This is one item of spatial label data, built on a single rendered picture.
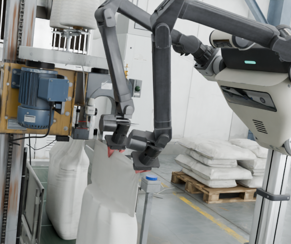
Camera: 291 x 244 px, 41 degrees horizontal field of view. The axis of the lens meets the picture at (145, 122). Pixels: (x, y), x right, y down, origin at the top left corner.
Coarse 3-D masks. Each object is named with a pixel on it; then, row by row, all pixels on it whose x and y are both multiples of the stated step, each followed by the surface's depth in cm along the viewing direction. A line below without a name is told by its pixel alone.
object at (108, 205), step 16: (96, 144) 191; (96, 160) 190; (112, 160) 170; (128, 160) 158; (96, 176) 189; (112, 176) 169; (128, 176) 157; (96, 192) 177; (112, 192) 168; (128, 192) 157; (96, 208) 166; (112, 208) 160; (128, 208) 156; (80, 224) 180; (96, 224) 162; (112, 224) 155; (128, 224) 158; (80, 240) 178; (96, 240) 161; (112, 240) 156; (128, 240) 158
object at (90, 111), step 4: (88, 100) 186; (92, 100) 186; (88, 104) 186; (92, 104) 186; (88, 108) 185; (92, 108) 186; (88, 112) 185; (92, 112) 186; (84, 116) 189; (88, 128) 188
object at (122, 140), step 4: (116, 132) 165; (104, 136) 169; (108, 136) 169; (112, 136) 167; (116, 136) 164; (120, 136) 164; (124, 136) 165; (108, 140) 166; (112, 140) 167; (116, 140) 165; (120, 140) 165; (124, 140) 168; (108, 144) 164; (112, 144) 165; (116, 144) 166; (120, 144) 167; (124, 144) 168
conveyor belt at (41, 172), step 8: (32, 168) 355; (40, 168) 358; (48, 168) 362; (40, 176) 335; (48, 224) 241; (48, 232) 229; (56, 232) 231; (40, 240) 218; (48, 240) 220; (56, 240) 221; (64, 240) 222; (72, 240) 223
